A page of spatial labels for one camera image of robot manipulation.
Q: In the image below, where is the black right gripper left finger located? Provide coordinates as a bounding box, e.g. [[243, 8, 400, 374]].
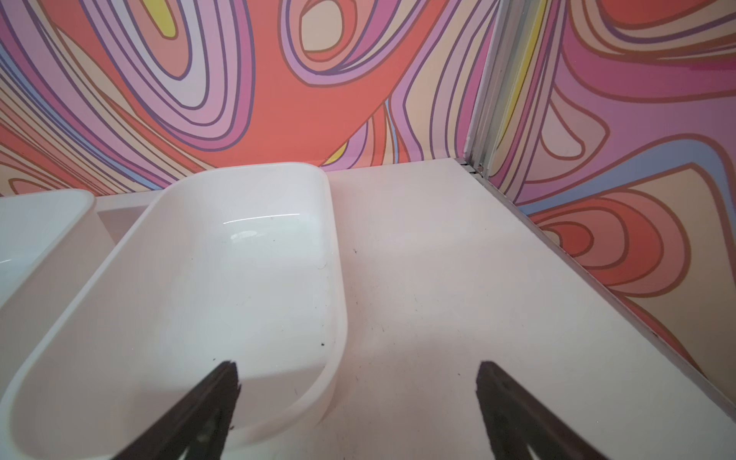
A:
[[115, 360, 241, 460]]

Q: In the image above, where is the white plastic bin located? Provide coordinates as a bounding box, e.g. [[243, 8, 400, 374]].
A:
[[1, 163, 348, 459], [1, 190, 114, 391]]

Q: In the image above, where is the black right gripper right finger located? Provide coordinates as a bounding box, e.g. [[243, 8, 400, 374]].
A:
[[475, 361, 605, 459]]

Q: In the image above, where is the right white plastic bin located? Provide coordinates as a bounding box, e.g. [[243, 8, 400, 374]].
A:
[[1, 163, 348, 459]]

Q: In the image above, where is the middle white plastic bin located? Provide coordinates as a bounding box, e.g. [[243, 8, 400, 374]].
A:
[[1, 190, 114, 391]]

